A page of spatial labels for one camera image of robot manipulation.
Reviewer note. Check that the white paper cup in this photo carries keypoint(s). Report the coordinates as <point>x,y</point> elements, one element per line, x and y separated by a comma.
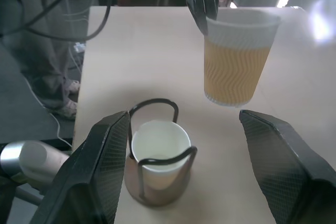
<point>162,140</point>

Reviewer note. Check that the silver robot body tube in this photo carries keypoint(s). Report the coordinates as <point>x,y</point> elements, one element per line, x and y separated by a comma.
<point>29,161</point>

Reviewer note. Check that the person in grey trousers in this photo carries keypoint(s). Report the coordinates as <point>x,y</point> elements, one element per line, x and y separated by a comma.
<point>44,64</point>

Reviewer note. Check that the yellow corrugated paper cup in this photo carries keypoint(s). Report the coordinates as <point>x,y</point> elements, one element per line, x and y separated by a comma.
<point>233,72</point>

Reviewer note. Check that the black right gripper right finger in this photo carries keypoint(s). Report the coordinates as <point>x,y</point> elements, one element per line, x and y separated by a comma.
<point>288,171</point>

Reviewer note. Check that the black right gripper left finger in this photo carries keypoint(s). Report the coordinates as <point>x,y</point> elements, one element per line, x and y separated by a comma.
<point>86,176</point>

